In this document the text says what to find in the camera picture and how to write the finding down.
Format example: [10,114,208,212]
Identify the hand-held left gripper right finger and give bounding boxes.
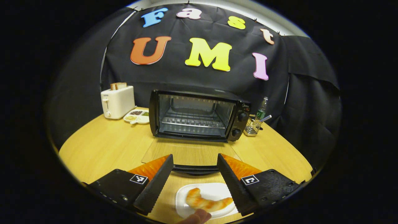
[217,153,300,217]

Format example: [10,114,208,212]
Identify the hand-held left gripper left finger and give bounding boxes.
[82,154,174,216]

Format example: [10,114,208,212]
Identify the golden croissant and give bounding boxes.
[186,188,234,212]

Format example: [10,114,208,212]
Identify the black electric oven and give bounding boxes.
[141,89,251,175]

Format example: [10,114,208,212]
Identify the white plate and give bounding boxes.
[175,183,239,220]

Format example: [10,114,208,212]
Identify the white divided snack dish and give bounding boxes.
[123,109,150,125]

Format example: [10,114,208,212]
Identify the clear plastic water bottle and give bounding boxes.
[256,96,268,120]

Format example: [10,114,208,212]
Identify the white toaster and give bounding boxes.
[100,86,136,120]

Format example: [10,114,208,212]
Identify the black backdrop cloth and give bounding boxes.
[47,3,342,168]

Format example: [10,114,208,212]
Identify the wire mesh holder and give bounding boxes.
[243,117,261,137]

